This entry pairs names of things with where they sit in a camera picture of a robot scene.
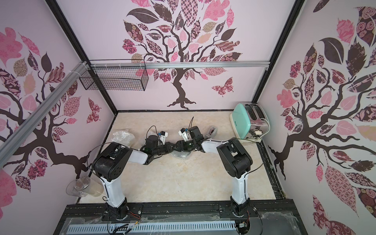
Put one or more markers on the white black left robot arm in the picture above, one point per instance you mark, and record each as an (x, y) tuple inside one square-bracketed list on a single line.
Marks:
[(111, 162)]

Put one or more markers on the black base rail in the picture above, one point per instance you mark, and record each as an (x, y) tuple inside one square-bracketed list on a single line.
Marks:
[(255, 217)]

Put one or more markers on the clear plastic cup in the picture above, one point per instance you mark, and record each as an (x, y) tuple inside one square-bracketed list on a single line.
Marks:
[(83, 187)]

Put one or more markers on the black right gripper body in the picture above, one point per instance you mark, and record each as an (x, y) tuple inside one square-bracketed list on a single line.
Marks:
[(182, 145)]

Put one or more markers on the aluminium frame bar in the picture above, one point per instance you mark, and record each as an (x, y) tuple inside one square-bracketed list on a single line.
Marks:
[(10, 146), (217, 64)]

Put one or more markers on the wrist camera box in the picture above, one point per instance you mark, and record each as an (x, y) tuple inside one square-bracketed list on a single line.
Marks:
[(162, 136), (184, 133)]

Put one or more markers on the aluminium frame bar back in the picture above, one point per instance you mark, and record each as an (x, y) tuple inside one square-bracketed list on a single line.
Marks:
[(217, 64)]

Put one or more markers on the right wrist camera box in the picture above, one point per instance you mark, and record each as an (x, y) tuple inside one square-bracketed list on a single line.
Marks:
[(184, 133)]

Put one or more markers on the white slotted cable duct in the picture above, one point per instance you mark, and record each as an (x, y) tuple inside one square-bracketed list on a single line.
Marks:
[(152, 228)]

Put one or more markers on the aluminium frame bar left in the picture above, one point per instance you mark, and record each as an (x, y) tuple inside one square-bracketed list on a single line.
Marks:
[(10, 146)]

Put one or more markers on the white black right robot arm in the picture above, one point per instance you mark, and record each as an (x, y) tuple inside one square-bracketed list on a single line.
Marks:
[(235, 158)]

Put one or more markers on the black wire wall basket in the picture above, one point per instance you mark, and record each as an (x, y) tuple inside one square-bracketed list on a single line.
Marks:
[(116, 75)]

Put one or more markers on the mint green toaster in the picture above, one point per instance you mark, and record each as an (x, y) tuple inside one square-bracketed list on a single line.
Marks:
[(249, 122)]

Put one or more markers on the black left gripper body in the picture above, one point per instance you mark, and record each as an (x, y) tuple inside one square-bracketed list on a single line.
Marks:
[(158, 152)]

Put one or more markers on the grey tape dispenser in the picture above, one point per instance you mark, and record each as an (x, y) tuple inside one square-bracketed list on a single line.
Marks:
[(212, 132)]

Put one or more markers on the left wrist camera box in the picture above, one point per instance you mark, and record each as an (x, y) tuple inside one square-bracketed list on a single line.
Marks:
[(162, 136)]

